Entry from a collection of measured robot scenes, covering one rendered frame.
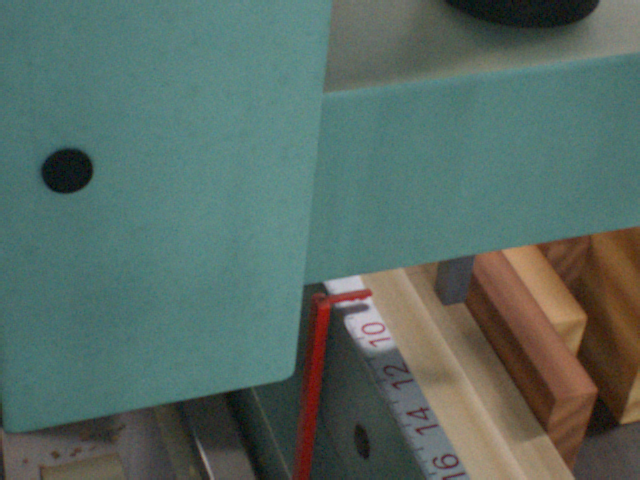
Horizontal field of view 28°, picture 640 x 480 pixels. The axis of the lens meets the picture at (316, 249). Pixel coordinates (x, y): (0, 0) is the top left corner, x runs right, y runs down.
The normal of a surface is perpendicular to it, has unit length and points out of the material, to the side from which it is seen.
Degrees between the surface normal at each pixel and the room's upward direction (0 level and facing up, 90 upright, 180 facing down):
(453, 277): 90
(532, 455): 0
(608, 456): 0
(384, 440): 90
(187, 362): 90
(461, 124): 90
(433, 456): 0
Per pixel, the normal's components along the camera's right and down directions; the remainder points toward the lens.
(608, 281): -0.94, 0.16
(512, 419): 0.08, -0.76
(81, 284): 0.33, 0.63
